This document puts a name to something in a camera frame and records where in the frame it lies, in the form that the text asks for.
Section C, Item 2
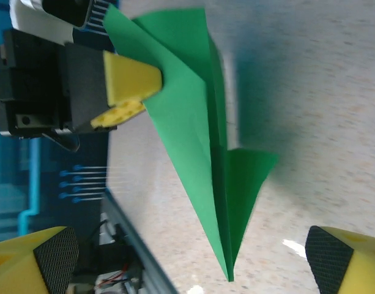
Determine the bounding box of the aluminium mounting rail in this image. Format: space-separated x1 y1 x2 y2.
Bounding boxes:
100 189 179 294

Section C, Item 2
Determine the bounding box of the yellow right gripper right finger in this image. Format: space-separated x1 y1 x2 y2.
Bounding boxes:
305 225 375 294

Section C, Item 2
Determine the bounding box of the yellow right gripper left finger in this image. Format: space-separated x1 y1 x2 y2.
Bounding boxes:
0 225 80 294

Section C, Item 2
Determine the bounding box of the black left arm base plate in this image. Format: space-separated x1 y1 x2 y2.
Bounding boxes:
94 220 145 294

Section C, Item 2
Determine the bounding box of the green paper sheet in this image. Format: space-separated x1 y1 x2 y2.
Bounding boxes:
103 2 280 282

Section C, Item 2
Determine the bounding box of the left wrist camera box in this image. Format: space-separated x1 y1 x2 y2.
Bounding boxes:
9 0 96 43

